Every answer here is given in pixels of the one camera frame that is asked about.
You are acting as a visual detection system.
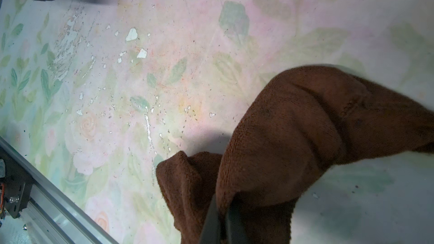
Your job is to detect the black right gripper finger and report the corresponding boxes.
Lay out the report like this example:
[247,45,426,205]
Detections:
[199,194,249,244]

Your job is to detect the brown wiping cloth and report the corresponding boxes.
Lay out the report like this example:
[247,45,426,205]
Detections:
[156,66,434,244]

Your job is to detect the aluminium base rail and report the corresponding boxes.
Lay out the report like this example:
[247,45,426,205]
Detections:
[1,139,116,244]

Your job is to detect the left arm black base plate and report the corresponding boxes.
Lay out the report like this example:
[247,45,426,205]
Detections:
[1,149,34,219]

